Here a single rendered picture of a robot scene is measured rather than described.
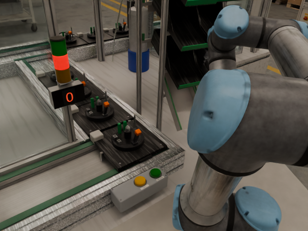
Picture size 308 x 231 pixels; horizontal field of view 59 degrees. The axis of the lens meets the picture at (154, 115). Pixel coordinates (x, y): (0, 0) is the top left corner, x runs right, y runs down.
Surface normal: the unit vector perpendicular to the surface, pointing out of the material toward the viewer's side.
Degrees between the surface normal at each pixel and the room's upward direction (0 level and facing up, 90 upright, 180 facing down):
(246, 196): 10
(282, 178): 0
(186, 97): 45
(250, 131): 75
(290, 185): 0
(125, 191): 0
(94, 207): 90
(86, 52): 90
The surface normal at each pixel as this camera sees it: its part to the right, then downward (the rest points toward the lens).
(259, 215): 0.19, -0.79
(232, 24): -0.07, -0.21
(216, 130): -0.18, 0.38
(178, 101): 0.34, -0.23
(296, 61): -0.73, -0.62
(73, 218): 0.60, 0.46
